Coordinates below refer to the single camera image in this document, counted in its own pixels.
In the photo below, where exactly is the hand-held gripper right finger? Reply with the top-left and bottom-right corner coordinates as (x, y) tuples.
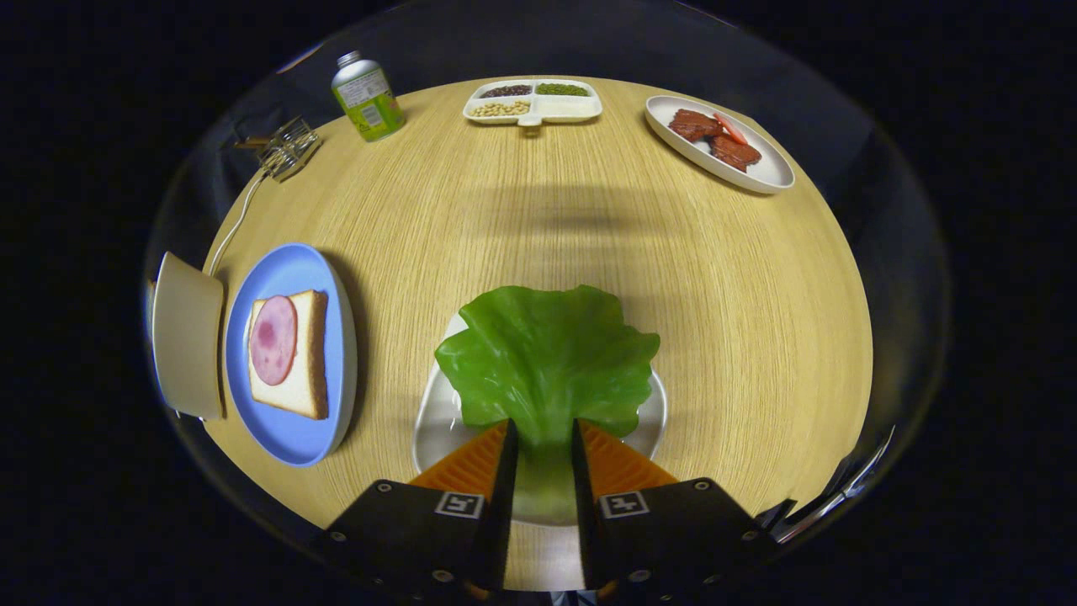
(570, 418), (782, 603)

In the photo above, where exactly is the white rounded plate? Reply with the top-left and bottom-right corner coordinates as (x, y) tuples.
(411, 313), (669, 529)

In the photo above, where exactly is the silver bottle with green label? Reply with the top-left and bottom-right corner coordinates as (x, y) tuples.
(331, 50), (407, 143)

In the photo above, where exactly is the green lettuce leaf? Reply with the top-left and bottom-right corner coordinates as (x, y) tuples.
(434, 284), (662, 524)

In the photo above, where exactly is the white oval meat plate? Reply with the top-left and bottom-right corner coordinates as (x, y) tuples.
(645, 95), (796, 195)

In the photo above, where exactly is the wire mesh basket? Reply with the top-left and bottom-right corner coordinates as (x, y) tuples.
(234, 116), (323, 183)

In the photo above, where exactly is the white bread slice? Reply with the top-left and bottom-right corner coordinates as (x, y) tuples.
(247, 290), (330, 421)

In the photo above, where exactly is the white toaster cable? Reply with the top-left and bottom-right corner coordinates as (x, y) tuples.
(207, 168), (268, 277)

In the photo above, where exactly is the pink ham slice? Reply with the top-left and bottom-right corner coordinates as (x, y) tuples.
(249, 295), (299, 387)

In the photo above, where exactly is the white divided dish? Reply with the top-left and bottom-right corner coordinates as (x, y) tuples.
(462, 78), (603, 129)

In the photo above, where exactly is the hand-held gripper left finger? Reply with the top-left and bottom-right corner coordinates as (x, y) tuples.
(318, 419), (520, 603)

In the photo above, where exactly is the beige toaster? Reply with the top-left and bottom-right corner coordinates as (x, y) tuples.
(150, 251), (228, 422)

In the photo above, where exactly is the brown meat slice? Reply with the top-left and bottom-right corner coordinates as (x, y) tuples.
(669, 109), (723, 143)
(708, 134), (763, 173)

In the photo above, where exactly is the blue plate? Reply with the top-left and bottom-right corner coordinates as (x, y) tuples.
(224, 243), (358, 468)

